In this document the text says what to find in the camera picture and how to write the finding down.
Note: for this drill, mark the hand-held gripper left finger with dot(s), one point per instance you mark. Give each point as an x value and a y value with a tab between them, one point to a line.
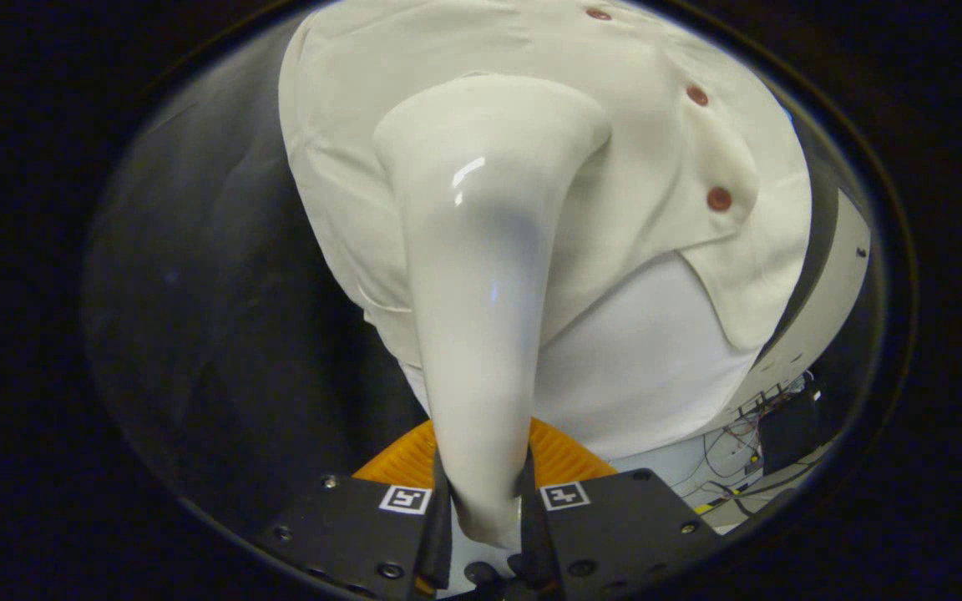
347	534

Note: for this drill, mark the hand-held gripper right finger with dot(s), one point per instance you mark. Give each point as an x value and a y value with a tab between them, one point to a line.
615	534

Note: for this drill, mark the white garment steamer head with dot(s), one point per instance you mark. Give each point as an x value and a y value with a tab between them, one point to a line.
481	292

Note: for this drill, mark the cream button-up shirt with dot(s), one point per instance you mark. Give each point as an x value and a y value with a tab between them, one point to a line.
681	167

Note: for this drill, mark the yellow black floor tape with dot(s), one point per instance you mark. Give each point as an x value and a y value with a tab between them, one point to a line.
708	506

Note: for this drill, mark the white ironing pad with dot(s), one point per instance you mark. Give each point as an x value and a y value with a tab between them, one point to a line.
640	367

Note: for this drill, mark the black electronics box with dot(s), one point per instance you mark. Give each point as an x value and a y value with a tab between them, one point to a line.
790	430

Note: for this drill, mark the white cabinet with grey top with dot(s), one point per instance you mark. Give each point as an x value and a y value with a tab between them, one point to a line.
832	284

